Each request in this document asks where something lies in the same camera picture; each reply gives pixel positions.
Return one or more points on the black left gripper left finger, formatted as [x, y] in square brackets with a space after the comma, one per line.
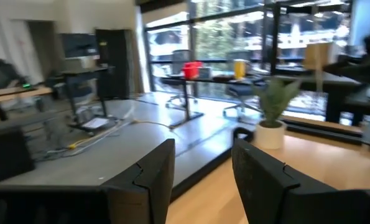
[147, 199]

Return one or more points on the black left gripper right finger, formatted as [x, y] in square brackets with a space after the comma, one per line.
[265, 193]

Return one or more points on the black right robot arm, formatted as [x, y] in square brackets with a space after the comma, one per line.
[358, 70]

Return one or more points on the snake plant in white pot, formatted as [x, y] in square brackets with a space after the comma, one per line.
[269, 138]

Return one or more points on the white paper sheet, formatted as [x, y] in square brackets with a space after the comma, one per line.
[95, 123]

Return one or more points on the black standing desk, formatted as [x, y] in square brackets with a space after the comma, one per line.
[187, 102]

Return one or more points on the grey mesh office chair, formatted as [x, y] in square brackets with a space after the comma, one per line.
[180, 59]
[240, 90]

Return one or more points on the laptop computer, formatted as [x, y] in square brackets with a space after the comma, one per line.
[337, 102]

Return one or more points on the yellow canister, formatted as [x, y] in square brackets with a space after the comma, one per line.
[239, 70]

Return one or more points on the grey-green small box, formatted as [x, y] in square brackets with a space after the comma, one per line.
[206, 73]

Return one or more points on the red plastic box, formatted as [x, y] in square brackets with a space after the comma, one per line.
[191, 71]

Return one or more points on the black tall cabinet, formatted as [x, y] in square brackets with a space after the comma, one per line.
[113, 62]

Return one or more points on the brown cardboard box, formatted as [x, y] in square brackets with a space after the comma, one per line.
[316, 56]

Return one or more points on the black equipment case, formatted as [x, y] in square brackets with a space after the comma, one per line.
[7, 155]

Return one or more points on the black metal pole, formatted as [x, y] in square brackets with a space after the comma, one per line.
[275, 37]

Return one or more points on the black aluminium table frame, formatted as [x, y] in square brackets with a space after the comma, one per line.
[203, 174]

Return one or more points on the dark wall monitor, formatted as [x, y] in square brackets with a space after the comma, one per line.
[79, 45]

